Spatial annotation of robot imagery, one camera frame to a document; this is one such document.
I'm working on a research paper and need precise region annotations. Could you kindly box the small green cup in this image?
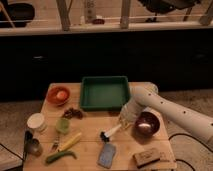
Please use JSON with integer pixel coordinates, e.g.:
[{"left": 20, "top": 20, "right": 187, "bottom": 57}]
[{"left": 55, "top": 118, "right": 69, "bottom": 134}]

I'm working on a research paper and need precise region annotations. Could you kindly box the black metal measuring scoop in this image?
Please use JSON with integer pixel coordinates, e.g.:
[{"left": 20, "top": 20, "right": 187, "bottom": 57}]
[{"left": 23, "top": 131, "right": 43, "bottom": 158}]

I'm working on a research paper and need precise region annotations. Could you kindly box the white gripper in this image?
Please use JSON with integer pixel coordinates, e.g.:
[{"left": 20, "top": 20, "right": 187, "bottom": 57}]
[{"left": 119, "top": 100, "right": 145, "bottom": 125}]

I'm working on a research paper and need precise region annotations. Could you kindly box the white round container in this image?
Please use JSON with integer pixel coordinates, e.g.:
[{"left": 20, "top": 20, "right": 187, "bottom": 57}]
[{"left": 27, "top": 113, "right": 47, "bottom": 132}]

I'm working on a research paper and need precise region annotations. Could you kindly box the egg in bowl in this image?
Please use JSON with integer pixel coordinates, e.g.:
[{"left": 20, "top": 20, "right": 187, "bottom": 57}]
[{"left": 56, "top": 91, "right": 66, "bottom": 100}]

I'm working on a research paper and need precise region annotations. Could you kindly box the dark purple metal bowl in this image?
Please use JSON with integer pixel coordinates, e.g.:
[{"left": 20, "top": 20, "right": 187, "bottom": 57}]
[{"left": 135, "top": 111, "right": 160, "bottom": 137}]

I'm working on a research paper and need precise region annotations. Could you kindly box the white handled black brush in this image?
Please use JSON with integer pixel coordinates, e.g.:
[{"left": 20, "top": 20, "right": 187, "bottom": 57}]
[{"left": 100, "top": 124, "right": 121, "bottom": 142}]

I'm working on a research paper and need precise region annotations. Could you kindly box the black cable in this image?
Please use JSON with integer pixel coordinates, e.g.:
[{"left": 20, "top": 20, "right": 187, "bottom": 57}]
[{"left": 168, "top": 132, "right": 213, "bottom": 171}]

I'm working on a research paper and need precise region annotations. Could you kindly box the brown dried fruit pile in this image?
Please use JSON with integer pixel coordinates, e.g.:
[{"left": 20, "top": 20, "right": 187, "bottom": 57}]
[{"left": 62, "top": 108, "right": 83, "bottom": 119}]

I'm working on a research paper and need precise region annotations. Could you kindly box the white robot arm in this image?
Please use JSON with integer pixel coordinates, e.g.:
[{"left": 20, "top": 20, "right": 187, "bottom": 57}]
[{"left": 120, "top": 86, "right": 213, "bottom": 146}]

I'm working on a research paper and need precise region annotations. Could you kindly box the wooden table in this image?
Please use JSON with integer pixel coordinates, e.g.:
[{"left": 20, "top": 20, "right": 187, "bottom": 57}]
[{"left": 23, "top": 83, "right": 177, "bottom": 171}]

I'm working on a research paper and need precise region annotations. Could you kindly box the green plastic tray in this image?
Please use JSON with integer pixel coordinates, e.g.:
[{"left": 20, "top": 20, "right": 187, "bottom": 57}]
[{"left": 79, "top": 76, "right": 130, "bottom": 111}]

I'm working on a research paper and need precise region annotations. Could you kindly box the blue sponge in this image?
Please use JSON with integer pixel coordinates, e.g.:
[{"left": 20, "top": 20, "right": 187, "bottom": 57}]
[{"left": 97, "top": 143, "right": 116, "bottom": 169}]

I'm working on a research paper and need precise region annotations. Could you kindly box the orange bowl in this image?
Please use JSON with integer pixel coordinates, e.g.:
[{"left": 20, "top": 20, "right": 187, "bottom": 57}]
[{"left": 46, "top": 86, "right": 70, "bottom": 106}]

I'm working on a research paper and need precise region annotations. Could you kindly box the brown wooden block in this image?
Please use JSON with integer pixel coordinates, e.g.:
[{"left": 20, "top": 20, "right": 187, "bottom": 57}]
[{"left": 133, "top": 148, "right": 160, "bottom": 168}]

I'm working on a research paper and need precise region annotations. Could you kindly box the green chili pepper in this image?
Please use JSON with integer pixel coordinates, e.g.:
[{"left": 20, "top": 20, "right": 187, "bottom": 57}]
[{"left": 45, "top": 151, "right": 77, "bottom": 164}]

